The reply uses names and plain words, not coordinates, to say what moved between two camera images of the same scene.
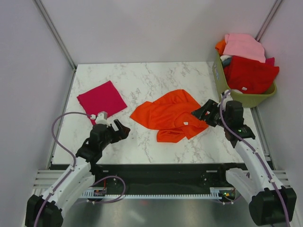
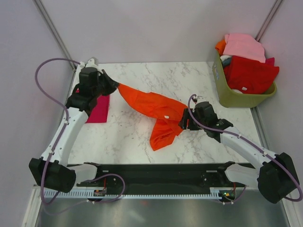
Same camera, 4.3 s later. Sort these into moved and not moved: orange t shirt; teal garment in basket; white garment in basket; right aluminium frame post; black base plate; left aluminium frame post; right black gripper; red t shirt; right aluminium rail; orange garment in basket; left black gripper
Moved: orange t shirt; left black gripper; right black gripper
Not moved: white garment in basket; left aluminium frame post; red t shirt; black base plate; orange garment in basket; teal garment in basket; right aluminium rail; right aluminium frame post
